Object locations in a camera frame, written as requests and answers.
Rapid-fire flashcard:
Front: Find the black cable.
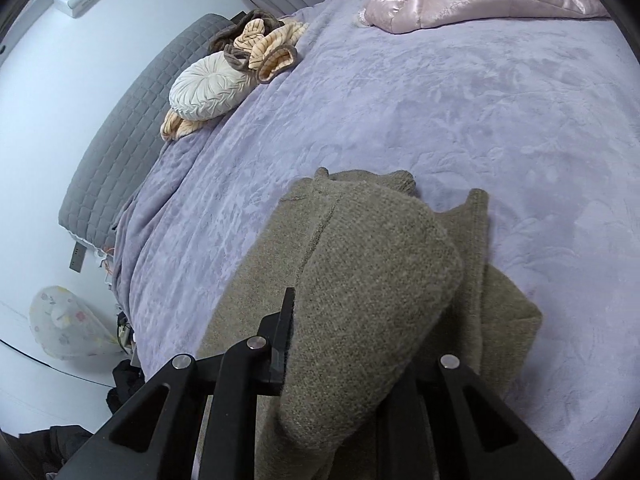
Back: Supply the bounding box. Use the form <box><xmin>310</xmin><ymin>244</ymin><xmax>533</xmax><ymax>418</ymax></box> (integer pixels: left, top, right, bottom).
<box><xmin>0</xmin><ymin>339</ymin><xmax>117</xmax><ymax>390</ymax></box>

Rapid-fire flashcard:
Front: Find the white floral fabric cover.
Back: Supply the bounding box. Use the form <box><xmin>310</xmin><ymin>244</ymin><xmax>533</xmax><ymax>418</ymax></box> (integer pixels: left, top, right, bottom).
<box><xmin>28</xmin><ymin>285</ymin><xmax>122</xmax><ymax>360</ymax></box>

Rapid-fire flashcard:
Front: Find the dark cloth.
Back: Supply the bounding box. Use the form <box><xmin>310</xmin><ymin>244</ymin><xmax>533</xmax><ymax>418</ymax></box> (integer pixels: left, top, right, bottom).
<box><xmin>105</xmin><ymin>359</ymin><xmax>152</xmax><ymax>417</ymax></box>
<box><xmin>19</xmin><ymin>422</ymin><xmax>97</xmax><ymax>480</ymax></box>

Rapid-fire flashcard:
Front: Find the round white pleated cushion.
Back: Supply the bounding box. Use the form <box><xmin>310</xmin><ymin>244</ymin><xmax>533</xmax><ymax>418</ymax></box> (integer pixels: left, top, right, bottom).
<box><xmin>169</xmin><ymin>55</ymin><xmax>259</xmax><ymax>122</ymax></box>

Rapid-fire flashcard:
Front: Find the brown fuzzy cloth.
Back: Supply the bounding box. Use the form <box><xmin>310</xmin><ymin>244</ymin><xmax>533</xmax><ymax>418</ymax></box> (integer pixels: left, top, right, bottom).
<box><xmin>207</xmin><ymin>9</ymin><xmax>286</xmax><ymax>54</ymax></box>

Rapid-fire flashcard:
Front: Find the beige striped plush garment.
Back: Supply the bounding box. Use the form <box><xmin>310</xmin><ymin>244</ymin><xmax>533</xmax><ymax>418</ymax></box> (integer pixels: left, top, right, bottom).
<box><xmin>160</xmin><ymin>18</ymin><xmax>311</xmax><ymax>142</ymax></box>

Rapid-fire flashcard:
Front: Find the olive knit sweater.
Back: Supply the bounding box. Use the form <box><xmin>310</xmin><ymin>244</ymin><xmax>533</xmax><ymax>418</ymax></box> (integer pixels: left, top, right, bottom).
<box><xmin>192</xmin><ymin>167</ymin><xmax>544</xmax><ymax>480</ymax></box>

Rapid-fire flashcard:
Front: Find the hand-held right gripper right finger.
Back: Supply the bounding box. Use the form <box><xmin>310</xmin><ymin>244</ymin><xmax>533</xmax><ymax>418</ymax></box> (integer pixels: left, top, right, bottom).
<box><xmin>377</xmin><ymin>355</ymin><xmax>576</xmax><ymax>480</ymax></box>

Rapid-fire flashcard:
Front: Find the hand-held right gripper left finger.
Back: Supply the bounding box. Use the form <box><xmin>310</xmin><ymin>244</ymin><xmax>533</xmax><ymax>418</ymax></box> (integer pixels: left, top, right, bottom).
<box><xmin>59</xmin><ymin>287</ymin><xmax>296</xmax><ymax>480</ymax></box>

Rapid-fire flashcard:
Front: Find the lilac plush blanket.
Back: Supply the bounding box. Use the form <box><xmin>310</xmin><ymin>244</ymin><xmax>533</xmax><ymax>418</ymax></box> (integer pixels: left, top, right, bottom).
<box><xmin>111</xmin><ymin>0</ymin><xmax>636</xmax><ymax>480</ymax></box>

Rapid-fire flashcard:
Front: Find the grey quilted headboard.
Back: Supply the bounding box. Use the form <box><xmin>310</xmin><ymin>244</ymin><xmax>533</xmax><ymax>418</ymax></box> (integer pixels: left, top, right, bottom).
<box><xmin>57</xmin><ymin>12</ymin><xmax>236</xmax><ymax>252</ymax></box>

